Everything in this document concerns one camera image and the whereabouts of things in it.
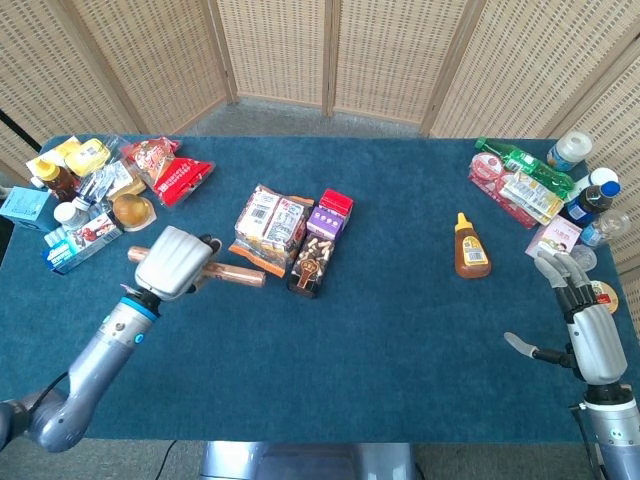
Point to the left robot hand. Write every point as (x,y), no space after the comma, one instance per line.
(172,262)

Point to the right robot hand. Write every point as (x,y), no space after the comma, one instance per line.
(597,345)

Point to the copper coloured tube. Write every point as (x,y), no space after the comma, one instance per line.
(237,275)

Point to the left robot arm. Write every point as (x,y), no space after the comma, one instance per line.
(95,360)

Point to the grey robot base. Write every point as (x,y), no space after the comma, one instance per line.
(305,460)

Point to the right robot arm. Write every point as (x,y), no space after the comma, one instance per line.
(615,425)

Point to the small round tin red label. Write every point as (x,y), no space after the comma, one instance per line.
(605,297)

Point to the round bread bun pack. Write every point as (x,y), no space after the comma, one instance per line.
(132,210)

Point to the clear plastic cup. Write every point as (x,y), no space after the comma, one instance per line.
(584,257)

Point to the red snack bag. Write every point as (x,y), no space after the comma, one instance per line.
(175,172)

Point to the blue and white toothpaste box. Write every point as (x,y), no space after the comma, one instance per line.
(80,245)

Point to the clear bag of wrapped snacks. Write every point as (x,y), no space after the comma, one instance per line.
(272,225)

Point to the small white pill bottle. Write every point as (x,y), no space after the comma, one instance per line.
(69,215)

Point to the pink paper box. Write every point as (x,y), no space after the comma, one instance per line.
(555,237)

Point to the clear water bottle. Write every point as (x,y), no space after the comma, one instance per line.
(607,225)

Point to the yellow cake in clear pack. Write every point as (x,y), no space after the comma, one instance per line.
(87,155)

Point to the clear snack box black lid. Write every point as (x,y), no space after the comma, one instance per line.
(312,262)

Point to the small honey bottle yellow cap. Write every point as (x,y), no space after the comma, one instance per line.
(57,180)

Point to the dark drink bottle blue cap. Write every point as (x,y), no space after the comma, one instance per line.
(590,202)

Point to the large honey squeeze bottle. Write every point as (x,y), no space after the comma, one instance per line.
(471,252)

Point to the light blue cardboard box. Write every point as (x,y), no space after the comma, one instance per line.
(25,207)

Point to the purple drink carton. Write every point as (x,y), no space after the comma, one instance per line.
(325,222)

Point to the yellow flat snack pack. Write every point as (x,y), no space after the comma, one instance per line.
(50,155)

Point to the yellow sachet pack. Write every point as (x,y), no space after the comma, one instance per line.
(532,195)

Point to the white capped jar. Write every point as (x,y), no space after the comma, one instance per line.
(600,177)

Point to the red and white drink carton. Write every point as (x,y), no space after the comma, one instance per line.
(337,200)

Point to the green plastic bottle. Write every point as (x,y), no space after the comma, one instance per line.
(530,165)

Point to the red yogurt cup multipack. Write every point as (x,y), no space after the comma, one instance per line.
(487,170)

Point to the blue tablecloth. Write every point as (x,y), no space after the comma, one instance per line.
(375,360)

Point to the woven rattan folding screen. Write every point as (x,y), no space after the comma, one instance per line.
(280,50)

